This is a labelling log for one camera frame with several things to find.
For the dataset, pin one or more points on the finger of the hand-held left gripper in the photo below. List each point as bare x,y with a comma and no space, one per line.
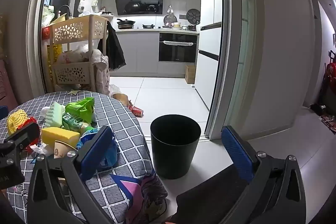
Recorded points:
25,134

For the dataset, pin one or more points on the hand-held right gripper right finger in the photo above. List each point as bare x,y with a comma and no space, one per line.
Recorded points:
236,155

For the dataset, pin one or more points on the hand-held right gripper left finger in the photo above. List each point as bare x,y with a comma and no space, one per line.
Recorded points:
96,154

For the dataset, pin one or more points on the yellow foam fruit net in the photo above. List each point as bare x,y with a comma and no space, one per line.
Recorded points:
15,119

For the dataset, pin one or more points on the yellow sponge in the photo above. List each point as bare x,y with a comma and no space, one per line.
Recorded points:
59,136

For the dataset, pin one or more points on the green plastic bag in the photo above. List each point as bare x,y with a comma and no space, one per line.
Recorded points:
80,107

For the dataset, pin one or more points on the black trash bin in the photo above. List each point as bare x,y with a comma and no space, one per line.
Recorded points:
174,146

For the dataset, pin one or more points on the blue plastic bag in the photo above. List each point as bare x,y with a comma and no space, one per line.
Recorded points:
111,154

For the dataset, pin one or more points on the white crumpled tissue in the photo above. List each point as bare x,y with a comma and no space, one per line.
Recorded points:
39,148

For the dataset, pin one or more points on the pale green ribbed sponge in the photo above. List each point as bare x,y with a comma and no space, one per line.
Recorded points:
53,113

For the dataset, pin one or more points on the paper cup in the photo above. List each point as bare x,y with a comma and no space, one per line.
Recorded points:
59,151

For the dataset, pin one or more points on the green carton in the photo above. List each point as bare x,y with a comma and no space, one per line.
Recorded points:
71,121

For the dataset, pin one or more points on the grey checked tablecloth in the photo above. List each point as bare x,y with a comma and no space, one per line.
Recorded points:
126,119

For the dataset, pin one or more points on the red drink can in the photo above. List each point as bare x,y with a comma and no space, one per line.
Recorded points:
137,111

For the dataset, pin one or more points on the brown paper bag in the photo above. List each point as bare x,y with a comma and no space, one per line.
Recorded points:
121,98

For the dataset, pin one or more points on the white woven sack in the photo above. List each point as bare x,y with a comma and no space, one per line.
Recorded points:
101,71

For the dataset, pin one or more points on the yellow mesh bag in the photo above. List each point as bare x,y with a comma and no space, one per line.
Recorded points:
53,54

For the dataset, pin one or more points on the cardboard box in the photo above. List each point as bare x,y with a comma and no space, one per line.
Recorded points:
190,74

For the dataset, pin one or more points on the white plastic bag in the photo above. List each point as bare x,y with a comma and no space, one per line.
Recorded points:
73,54

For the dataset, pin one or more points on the sliding glass door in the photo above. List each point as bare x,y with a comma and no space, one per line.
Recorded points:
236,56

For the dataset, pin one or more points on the red box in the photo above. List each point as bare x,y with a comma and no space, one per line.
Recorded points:
45,32

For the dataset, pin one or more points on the black hanging cloth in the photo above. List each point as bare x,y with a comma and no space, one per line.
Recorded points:
114,48

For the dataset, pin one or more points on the beige plastic storage rack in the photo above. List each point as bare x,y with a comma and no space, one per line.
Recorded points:
76,29

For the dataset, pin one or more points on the black built-in oven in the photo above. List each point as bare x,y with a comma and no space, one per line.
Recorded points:
177,49

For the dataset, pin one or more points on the red fire extinguisher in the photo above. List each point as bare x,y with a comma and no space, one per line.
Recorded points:
331,74

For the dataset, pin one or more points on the kitchen faucet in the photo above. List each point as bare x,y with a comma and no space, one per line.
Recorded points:
68,11

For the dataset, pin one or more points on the black wok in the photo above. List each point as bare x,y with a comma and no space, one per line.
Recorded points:
126,23

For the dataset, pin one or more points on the gas stove burner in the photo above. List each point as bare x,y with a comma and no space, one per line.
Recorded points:
148,26

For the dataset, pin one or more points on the stack of bowls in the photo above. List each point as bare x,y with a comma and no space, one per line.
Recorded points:
177,26

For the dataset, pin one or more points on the round black pan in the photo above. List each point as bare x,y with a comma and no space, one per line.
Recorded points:
193,16

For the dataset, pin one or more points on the round patterned board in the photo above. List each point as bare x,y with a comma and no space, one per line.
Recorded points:
170,19

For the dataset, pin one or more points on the black range hood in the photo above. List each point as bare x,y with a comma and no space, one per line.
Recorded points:
139,2

